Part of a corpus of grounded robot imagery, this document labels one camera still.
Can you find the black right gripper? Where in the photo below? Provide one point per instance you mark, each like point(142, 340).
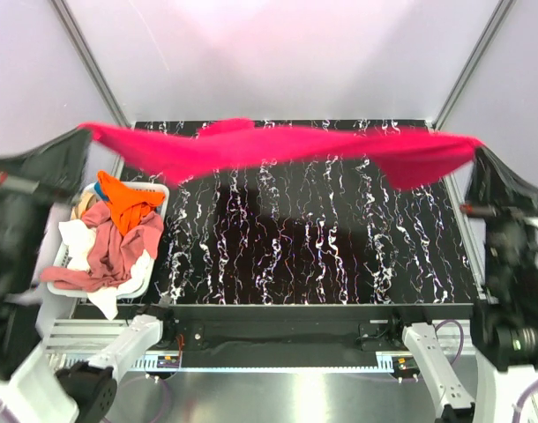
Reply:
point(492, 187)

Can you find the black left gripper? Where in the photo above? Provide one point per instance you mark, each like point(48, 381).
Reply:
point(56, 165)

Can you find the bright pink t-shirt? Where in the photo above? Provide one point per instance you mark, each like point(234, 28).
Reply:
point(409, 158)

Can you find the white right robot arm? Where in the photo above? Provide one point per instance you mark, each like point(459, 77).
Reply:
point(503, 327)

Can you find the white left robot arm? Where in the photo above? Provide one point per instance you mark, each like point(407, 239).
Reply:
point(30, 390)

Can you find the beige garment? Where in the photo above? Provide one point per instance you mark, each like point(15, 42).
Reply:
point(86, 201)

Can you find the blue garment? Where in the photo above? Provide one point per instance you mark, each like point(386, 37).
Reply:
point(99, 192)

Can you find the white garment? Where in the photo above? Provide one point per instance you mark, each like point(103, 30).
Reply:
point(106, 298)

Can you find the orange t-shirt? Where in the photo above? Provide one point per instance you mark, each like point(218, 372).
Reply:
point(128, 206)

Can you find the white plastic laundry basket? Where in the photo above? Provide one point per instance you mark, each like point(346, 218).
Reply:
point(127, 222)

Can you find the dusty pink garment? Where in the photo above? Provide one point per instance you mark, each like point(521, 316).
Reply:
point(101, 255)

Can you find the right small control board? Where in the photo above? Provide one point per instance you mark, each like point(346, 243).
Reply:
point(405, 369)

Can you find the small control board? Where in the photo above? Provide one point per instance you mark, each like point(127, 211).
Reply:
point(405, 369)
point(168, 361)

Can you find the left small control board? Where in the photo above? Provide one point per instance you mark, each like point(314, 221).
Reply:
point(168, 361)

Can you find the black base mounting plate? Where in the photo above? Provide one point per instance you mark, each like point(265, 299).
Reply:
point(334, 340)

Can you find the left aluminium frame post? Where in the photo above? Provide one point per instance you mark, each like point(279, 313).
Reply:
point(86, 56)

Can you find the aluminium frame post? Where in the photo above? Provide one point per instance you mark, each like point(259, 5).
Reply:
point(481, 47)
point(86, 56)

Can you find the right aluminium frame post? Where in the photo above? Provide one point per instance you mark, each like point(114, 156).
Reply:
point(481, 47)

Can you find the aluminium front rail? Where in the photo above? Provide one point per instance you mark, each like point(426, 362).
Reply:
point(85, 335)

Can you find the white slotted cable duct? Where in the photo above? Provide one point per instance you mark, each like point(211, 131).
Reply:
point(366, 364)

